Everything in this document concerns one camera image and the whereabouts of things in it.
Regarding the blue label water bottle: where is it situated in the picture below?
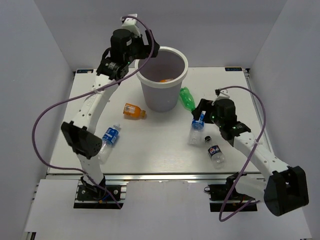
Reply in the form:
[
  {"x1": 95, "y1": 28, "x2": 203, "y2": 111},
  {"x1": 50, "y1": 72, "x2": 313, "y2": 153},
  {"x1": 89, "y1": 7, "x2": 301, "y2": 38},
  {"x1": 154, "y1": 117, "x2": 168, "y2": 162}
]
[
  {"x1": 98, "y1": 124, "x2": 121, "y2": 165},
  {"x1": 188, "y1": 112, "x2": 205, "y2": 146}
]

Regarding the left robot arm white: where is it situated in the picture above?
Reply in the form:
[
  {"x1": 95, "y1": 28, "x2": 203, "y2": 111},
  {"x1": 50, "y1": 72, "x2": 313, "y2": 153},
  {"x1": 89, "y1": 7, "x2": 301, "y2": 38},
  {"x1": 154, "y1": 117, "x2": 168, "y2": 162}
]
[{"x1": 61, "y1": 28, "x2": 160, "y2": 200}]

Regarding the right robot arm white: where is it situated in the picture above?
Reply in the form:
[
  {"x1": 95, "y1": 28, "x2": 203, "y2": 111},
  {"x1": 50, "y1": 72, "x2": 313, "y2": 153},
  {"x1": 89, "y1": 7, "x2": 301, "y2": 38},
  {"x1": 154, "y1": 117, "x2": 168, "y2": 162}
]
[{"x1": 191, "y1": 98, "x2": 309, "y2": 216}]

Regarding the white plastic bin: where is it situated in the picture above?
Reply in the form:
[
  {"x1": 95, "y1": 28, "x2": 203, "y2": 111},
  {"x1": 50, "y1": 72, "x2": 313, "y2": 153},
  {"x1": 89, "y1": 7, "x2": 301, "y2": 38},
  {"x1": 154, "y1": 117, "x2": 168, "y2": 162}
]
[{"x1": 134, "y1": 46, "x2": 189, "y2": 113}]

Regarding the green plastic bottle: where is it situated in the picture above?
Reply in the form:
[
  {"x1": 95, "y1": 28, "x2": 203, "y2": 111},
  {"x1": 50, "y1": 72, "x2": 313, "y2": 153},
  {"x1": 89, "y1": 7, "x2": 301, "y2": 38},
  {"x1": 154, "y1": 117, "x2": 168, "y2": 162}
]
[{"x1": 179, "y1": 87, "x2": 196, "y2": 112}]

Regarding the pepsi bottle black cap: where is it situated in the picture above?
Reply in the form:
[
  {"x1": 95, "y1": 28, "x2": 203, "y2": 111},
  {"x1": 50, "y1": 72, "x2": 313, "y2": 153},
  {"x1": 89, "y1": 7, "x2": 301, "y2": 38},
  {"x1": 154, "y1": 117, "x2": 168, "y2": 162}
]
[{"x1": 204, "y1": 135, "x2": 226, "y2": 169}]

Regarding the right blue corner label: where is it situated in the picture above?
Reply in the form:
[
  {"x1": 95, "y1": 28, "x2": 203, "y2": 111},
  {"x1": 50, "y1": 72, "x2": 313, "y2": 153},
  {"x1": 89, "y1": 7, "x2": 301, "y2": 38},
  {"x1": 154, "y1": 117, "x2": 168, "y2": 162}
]
[{"x1": 224, "y1": 67, "x2": 243, "y2": 72}]

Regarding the blue corner label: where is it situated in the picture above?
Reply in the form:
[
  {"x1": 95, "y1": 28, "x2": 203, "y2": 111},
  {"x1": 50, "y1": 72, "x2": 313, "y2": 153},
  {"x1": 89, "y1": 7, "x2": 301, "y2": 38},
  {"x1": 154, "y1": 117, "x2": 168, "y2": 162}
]
[
  {"x1": 224, "y1": 67, "x2": 243, "y2": 72},
  {"x1": 76, "y1": 69, "x2": 94, "y2": 74}
]

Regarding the left blue corner label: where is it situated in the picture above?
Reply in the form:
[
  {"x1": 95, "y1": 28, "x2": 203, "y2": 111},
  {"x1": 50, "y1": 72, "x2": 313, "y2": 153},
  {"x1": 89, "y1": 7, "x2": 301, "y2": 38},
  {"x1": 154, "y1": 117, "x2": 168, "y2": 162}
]
[{"x1": 76, "y1": 69, "x2": 94, "y2": 74}]

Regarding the orange juice bottle lying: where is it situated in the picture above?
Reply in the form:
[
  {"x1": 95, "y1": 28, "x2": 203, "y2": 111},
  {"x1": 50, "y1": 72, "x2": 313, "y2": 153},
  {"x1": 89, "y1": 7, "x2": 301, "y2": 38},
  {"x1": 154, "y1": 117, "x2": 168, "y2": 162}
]
[{"x1": 123, "y1": 103, "x2": 146, "y2": 119}]

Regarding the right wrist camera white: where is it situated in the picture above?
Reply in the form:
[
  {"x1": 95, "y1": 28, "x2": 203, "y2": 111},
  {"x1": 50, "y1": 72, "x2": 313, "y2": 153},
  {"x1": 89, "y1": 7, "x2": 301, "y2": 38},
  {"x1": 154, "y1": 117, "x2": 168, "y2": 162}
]
[{"x1": 215, "y1": 89, "x2": 230, "y2": 99}]

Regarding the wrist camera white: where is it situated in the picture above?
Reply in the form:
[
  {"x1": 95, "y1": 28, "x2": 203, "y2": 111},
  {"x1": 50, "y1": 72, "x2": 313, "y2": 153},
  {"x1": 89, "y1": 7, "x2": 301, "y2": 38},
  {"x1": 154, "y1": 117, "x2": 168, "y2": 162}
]
[
  {"x1": 215, "y1": 89, "x2": 230, "y2": 99},
  {"x1": 121, "y1": 17, "x2": 141, "y2": 36}
]

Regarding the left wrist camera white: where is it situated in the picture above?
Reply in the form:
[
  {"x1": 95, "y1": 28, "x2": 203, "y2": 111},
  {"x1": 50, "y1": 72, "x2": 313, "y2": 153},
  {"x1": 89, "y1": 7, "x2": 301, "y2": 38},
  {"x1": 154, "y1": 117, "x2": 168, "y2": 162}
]
[{"x1": 121, "y1": 17, "x2": 141, "y2": 36}]

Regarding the aluminium front rail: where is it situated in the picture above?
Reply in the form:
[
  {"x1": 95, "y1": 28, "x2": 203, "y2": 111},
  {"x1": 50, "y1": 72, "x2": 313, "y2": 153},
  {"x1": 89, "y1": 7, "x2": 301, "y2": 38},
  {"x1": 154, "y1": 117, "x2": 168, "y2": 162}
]
[{"x1": 102, "y1": 172, "x2": 266, "y2": 183}]

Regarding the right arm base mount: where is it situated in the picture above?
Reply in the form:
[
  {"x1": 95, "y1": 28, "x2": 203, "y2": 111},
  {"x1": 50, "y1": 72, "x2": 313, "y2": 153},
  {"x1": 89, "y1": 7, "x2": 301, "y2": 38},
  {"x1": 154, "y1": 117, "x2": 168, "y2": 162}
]
[{"x1": 203, "y1": 172, "x2": 258, "y2": 213}]

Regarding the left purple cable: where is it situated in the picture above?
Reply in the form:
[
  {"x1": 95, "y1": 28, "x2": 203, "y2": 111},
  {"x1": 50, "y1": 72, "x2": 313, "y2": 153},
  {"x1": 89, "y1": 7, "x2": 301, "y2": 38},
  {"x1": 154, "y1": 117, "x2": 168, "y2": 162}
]
[{"x1": 31, "y1": 15, "x2": 154, "y2": 210}]

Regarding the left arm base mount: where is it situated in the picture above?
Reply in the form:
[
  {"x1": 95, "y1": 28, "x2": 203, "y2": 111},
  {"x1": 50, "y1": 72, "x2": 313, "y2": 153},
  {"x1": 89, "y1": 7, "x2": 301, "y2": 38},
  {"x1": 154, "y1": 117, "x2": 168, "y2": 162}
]
[{"x1": 73, "y1": 180, "x2": 128, "y2": 210}]

